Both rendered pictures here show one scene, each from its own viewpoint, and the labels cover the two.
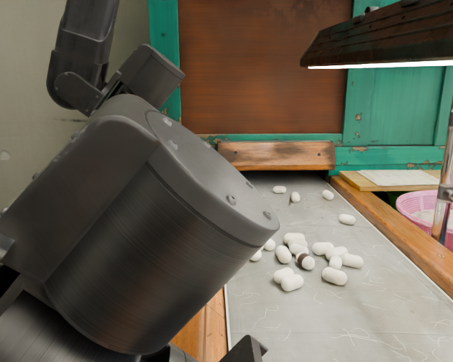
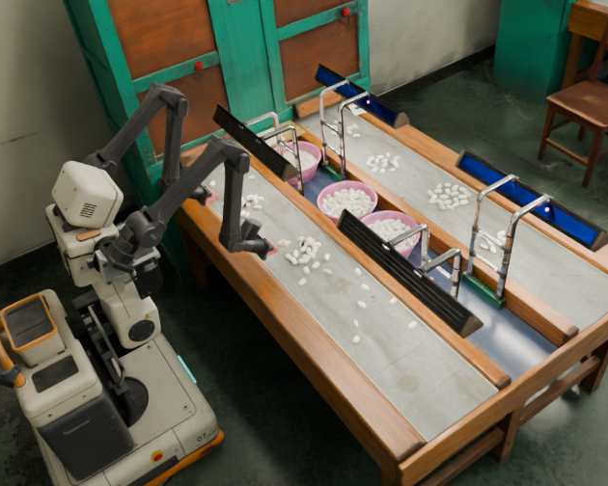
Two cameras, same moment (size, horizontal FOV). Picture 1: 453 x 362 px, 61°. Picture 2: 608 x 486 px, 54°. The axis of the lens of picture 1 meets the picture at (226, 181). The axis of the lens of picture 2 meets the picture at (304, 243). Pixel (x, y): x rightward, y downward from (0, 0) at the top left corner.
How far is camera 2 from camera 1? 2.12 m
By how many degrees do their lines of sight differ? 35
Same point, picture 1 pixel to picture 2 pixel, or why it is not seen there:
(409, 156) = (266, 122)
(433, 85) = (267, 87)
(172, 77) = not seen: hidden behind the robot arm
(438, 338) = (287, 215)
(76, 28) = (172, 176)
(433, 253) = (283, 187)
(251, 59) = not seen: hidden behind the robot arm
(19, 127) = not seen: outside the picture
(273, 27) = (186, 90)
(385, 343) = (275, 222)
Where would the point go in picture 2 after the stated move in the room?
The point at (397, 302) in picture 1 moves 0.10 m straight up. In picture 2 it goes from (276, 208) to (273, 191)
